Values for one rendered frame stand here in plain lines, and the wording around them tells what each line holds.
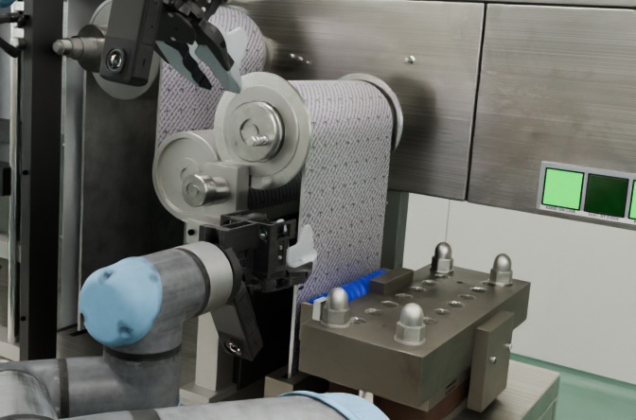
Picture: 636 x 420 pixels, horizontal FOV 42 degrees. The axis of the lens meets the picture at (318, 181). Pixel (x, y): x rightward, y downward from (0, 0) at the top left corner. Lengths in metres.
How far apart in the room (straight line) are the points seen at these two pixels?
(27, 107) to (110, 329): 0.43
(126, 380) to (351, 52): 0.72
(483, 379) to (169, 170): 0.50
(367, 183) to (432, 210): 2.70
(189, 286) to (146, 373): 0.09
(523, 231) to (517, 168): 2.49
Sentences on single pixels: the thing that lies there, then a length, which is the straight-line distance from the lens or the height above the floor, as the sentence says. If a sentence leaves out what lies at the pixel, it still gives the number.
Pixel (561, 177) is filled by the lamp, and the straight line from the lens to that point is 1.23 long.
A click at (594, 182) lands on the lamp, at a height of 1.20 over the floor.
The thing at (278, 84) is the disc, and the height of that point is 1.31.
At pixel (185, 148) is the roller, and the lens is 1.13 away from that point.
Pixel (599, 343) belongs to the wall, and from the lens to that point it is 3.76.
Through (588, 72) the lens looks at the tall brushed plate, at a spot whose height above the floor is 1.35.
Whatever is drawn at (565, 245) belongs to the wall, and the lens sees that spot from 3.70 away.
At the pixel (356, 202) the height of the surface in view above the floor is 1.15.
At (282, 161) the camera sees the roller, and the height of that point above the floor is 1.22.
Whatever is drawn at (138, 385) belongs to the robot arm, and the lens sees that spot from 0.83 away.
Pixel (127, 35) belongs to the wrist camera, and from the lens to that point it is 0.83.
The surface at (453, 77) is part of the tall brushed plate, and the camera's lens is 1.28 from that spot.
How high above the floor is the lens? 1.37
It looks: 10 degrees down
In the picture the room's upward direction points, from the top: 4 degrees clockwise
